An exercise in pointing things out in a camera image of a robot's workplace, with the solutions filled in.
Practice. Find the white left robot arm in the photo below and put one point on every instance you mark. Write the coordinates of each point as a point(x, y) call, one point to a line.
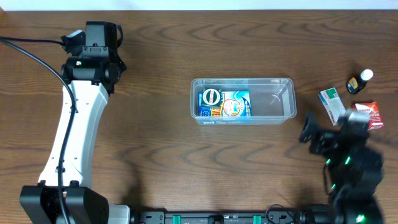
point(64, 191)

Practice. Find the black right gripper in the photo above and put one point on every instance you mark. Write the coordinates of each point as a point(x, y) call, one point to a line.
point(325, 137)

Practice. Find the clear plastic container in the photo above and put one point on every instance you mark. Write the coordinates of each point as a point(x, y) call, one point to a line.
point(272, 100)

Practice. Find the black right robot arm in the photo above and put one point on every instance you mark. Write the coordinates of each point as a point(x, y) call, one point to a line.
point(351, 173)

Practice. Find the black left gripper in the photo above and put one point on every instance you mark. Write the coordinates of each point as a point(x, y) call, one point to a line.
point(94, 50)

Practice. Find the black mounting rail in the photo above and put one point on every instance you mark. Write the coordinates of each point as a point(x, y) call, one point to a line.
point(274, 216)

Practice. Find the white green medicine box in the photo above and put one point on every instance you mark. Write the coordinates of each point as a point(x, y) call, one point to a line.
point(333, 104)

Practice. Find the dark syrup bottle white cap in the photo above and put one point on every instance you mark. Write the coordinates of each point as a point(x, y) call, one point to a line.
point(355, 84)

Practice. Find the red Panadol box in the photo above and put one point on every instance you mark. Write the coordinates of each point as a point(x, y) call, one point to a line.
point(372, 111)

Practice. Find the blue KoolFever box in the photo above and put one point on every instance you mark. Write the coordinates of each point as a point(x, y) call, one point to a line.
point(234, 104)

